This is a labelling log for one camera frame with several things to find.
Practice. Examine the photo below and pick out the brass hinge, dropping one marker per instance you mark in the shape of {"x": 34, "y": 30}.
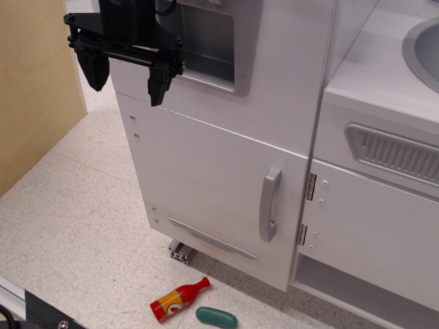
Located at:
{"x": 303, "y": 234}
{"x": 311, "y": 186}

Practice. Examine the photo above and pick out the grey fridge door handle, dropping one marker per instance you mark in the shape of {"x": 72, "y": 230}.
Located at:
{"x": 271, "y": 183}

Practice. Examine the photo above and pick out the lower brass hinge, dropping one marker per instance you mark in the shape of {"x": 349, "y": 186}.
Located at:
{"x": 303, "y": 234}

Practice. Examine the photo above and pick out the white oven door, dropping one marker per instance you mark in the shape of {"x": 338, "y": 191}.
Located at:
{"x": 376, "y": 232}

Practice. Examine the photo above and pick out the red toy sauce bottle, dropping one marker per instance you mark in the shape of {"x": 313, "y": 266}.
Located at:
{"x": 167, "y": 305}

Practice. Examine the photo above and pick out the green toy pickle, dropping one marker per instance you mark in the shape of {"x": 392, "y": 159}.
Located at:
{"x": 216, "y": 317}

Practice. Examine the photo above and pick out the aluminium extrusion bar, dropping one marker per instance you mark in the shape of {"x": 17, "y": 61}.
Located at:
{"x": 181, "y": 252}

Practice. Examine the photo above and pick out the white low fridge door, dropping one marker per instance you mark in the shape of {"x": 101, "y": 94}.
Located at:
{"x": 201, "y": 185}

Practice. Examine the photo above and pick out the light wooden panel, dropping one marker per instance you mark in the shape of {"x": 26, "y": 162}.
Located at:
{"x": 41, "y": 96}

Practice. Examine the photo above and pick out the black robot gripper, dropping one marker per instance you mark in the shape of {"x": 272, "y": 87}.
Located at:
{"x": 128, "y": 31}

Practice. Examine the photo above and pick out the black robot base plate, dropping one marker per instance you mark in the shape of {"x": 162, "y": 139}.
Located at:
{"x": 40, "y": 314}

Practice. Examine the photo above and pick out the upper brass hinge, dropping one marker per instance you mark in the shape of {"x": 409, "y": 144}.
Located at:
{"x": 311, "y": 186}

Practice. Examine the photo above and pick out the grey vent panel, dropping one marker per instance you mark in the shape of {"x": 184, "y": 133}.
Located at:
{"x": 391, "y": 152}

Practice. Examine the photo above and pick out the grey toy sink basin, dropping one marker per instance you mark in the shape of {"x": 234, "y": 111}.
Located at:
{"x": 420, "y": 51}

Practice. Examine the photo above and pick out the grey ice dispenser recess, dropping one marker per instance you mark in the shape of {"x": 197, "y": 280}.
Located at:
{"x": 221, "y": 39}

